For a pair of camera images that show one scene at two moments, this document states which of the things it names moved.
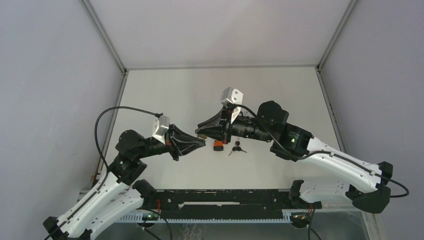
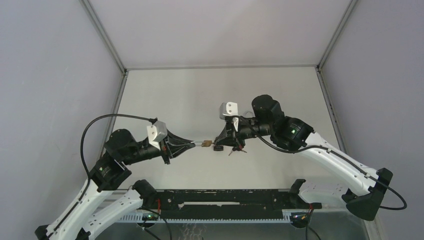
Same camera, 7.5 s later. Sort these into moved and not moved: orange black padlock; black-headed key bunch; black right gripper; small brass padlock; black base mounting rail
Moved: black right gripper; small brass padlock
Not moved: orange black padlock; black-headed key bunch; black base mounting rail
